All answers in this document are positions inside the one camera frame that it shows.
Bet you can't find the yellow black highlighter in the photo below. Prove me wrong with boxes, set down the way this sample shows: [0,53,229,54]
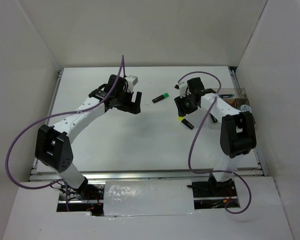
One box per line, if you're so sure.
[178,116,194,130]

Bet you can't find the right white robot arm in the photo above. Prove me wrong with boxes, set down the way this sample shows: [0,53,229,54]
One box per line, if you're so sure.
[174,77,257,196]

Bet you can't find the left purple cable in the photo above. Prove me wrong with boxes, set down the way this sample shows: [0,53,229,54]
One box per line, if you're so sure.
[5,54,127,190]

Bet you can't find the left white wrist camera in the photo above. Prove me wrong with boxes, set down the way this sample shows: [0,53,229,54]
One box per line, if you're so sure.
[125,75,138,93]

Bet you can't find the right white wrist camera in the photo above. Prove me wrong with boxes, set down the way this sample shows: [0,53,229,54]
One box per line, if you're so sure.
[174,81,188,98]

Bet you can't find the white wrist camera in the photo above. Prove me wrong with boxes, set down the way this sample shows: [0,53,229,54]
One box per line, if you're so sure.
[174,81,188,98]
[125,75,138,93]

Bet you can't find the white taped front panel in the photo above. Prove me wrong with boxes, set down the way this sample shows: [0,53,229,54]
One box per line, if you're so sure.
[103,179,195,217]

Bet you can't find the clear plastic organizer tray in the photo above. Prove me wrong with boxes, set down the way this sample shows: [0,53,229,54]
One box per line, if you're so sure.
[207,87,257,125]

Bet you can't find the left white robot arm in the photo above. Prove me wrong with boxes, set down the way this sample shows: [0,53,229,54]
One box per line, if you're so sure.
[34,74,142,200]

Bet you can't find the aluminium front rail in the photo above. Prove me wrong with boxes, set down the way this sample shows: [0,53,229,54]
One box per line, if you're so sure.
[29,167,268,181]

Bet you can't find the green black highlighter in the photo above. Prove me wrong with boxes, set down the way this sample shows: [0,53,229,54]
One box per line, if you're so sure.
[152,92,169,104]

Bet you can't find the blue gel pen teal end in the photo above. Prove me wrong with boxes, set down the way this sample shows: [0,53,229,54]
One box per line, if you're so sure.
[218,94,235,99]

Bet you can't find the blue round tape dispenser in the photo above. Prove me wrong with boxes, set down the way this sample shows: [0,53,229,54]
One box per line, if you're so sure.
[239,104,252,113]

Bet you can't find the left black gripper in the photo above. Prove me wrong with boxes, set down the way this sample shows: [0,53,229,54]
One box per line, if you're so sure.
[115,88,142,115]

